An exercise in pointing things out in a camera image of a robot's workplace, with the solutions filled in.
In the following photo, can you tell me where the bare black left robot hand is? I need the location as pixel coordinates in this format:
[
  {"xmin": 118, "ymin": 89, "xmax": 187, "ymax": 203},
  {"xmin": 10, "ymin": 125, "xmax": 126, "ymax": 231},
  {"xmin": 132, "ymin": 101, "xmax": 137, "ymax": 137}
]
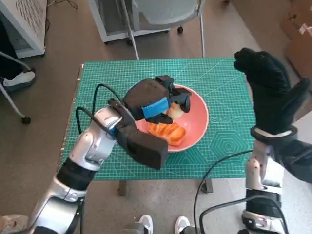
[{"xmin": 121, "ymin": 75, "xmax": 192, "ymax": 124}]

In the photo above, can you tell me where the person's white shoe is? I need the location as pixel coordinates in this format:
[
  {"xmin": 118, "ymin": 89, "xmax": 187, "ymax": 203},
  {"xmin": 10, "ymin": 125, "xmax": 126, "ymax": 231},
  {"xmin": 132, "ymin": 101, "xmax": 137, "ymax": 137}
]
[{"xmin": 1, "ymin": 70, "xmax": 36, "ymax": 92}]

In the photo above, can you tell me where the green cutting mat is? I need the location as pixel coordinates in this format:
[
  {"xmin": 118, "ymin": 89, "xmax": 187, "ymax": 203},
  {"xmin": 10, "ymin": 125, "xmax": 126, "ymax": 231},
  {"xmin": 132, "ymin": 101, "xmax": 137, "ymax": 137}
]
[{"xmin": 62, "ymin": 57, "xmax": 256, "ymax": 181}]

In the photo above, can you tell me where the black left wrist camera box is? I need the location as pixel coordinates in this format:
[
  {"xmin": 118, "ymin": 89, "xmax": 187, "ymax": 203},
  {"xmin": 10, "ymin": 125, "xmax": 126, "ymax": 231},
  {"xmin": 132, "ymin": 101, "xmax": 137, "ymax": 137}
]
[{"xmin": 108, "ymin": 98, "xmax": 169, "ymax": 171}]

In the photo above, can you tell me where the looped black robot cable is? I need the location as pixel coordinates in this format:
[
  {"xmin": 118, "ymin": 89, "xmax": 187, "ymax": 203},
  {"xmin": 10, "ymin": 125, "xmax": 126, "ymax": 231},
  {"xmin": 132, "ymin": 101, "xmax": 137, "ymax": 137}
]
[{"xmin": 199, "ymin": 197, "xmax": 288, "ymax": 234}]

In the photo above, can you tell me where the brown cardboard box with label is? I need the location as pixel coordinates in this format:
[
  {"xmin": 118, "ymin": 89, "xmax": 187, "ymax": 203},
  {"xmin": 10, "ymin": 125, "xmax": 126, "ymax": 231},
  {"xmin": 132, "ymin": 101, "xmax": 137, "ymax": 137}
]
[{"xmin": 279, "ymin": 0, "xmax": 312, "ymax": 42}]

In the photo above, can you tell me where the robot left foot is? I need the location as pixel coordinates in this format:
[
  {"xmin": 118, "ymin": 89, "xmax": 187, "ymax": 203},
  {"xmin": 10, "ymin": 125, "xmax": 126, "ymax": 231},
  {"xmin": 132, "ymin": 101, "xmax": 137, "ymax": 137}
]
[{"xmin": 135, "ymin": 214, "xmax": 154, "ymax": 234}]

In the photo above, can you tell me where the grey tube chair with caster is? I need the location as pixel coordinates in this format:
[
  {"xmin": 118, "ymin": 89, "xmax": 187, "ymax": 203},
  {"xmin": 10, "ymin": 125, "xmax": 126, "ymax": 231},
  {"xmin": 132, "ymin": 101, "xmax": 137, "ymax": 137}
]
[{"xmin": 0, "ymin": 51, "xmax": 32, "ymax": 124}]

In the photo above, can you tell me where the round toy bread bun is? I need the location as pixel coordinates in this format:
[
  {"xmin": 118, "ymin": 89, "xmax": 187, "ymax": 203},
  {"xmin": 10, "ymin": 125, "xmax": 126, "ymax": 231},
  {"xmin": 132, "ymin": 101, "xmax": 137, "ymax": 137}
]
[{"xmin": 165, "ymin": 103, "xmax": 183, "ymax": 120}]

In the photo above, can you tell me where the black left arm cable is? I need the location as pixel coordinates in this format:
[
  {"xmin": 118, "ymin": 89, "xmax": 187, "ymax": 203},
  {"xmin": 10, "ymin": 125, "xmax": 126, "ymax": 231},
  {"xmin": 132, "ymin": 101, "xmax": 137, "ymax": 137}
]
[{"xmin": 93, "ymin": 83, "xmax": 124, "ymax": 115}]

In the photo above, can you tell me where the long striped toy bread loaf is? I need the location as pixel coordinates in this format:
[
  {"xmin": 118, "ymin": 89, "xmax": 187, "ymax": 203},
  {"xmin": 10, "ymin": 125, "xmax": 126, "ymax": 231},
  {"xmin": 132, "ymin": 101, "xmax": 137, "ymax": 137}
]
[{"xmin": 147, "ymin": 121, "xmax": 186, "ymax": 147}]

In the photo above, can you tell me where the grey mesh chair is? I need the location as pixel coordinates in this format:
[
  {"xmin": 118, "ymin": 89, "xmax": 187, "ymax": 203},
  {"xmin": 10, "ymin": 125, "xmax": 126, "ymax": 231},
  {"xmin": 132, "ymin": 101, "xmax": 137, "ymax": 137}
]
[{"xmin": 119, "ymin": 0, "xmax": 207, "ymax": 60}]

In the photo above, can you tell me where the white perforated cabinet on castors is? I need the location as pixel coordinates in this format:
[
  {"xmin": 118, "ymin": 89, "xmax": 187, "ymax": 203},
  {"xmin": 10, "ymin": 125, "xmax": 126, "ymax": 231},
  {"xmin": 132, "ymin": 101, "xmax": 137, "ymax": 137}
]
[{"xmin": 87, "ymin": 0, "xmax": 171, "ymax": 44}]

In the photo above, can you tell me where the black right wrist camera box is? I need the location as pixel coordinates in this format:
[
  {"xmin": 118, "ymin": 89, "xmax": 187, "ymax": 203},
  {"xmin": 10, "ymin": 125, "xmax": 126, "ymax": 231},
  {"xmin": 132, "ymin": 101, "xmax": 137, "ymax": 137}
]
[{"xmin": 268, "ymin": 138, "xmax": 312, "ymax": 182}]

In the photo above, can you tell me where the person's leg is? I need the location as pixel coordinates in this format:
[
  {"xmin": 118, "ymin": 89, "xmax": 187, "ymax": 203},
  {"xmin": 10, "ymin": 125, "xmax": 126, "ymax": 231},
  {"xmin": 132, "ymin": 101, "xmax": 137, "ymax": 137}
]
[{"xmin": 0, "ymin": 17, "xmax": 27, "ymax": 78}]

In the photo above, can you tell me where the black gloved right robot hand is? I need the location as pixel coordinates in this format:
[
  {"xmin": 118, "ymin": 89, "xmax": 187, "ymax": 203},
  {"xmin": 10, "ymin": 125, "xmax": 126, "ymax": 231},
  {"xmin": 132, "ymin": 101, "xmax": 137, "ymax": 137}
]
[{"xmin": 233, "ymin": 47, "xmax": 312, "ymax": 135}]

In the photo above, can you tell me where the pink bowl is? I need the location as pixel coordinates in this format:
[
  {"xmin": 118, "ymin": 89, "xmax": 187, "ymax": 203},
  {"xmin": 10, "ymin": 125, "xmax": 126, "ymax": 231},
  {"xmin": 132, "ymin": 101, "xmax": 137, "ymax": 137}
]
[{"xmin": 129, "ymin": 84, "xmax": 210, "ymax": 153}]

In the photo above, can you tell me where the long black robot cable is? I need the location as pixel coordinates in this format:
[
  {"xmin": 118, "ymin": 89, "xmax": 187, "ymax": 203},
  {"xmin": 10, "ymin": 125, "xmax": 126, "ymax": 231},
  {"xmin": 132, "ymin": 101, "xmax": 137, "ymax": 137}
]
[{"xmin": 193, "ymin": 150, "xmax": 253, "ymax": 234}]

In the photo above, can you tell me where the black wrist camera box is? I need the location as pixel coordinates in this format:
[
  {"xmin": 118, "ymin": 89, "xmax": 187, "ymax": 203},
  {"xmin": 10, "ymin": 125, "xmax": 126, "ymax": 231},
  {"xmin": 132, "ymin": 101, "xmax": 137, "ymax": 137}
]
[
  {"xmin": 108, "ymin": 98, "xmax": 169, "ymax": 171},
  {"xmin": 268, "ymin": 138, "xmax": 312, "ymax": 182}
]

